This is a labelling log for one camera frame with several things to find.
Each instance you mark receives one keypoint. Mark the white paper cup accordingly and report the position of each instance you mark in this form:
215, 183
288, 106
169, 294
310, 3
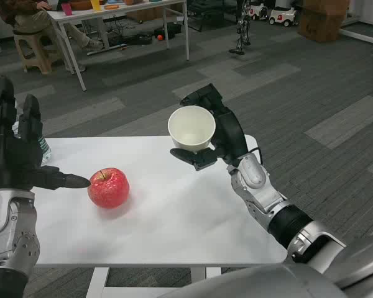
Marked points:
191, 130

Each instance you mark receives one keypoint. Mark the clear plastic water bottle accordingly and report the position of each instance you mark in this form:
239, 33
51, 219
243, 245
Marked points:
43, 150

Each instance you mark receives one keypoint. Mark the black power strip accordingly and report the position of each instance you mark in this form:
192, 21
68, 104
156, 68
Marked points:
129, 39

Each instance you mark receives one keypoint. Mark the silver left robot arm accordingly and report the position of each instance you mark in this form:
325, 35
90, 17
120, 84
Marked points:
9, 236

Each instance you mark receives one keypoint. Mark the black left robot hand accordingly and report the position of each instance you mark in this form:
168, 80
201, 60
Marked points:
12, 158

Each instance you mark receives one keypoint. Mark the beige plastic stool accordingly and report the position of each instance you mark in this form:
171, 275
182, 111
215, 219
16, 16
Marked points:
34, 52

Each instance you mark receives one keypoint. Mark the black metal robot stand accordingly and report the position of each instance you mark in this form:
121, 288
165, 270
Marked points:
243, 28

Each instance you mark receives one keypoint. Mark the pink cup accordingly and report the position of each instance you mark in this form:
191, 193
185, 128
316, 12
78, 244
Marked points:
66, 8

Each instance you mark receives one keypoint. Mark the yellow cup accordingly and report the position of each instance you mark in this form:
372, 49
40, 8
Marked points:
95, 4

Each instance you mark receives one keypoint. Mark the white toy car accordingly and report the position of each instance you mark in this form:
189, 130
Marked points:
258, 10
283, 15

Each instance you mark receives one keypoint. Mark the white long table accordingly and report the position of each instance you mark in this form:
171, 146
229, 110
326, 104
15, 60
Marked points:
118, 14

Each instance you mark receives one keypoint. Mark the red apple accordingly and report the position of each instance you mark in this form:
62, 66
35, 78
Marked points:
108, 188

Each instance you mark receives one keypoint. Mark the cardboard box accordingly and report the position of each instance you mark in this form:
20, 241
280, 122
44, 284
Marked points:
320, 21

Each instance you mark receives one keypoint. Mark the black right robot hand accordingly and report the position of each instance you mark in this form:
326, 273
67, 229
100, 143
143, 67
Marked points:
230, 130

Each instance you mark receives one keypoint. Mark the seated person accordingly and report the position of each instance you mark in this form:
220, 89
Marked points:
40, 21

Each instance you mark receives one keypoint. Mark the black bag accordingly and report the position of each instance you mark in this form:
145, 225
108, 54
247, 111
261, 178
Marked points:
168, 31

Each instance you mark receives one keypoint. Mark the orange flat plate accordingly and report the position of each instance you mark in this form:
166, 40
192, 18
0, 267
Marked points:
112, 6

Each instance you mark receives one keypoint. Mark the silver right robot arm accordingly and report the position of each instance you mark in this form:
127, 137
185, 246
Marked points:
283, 214

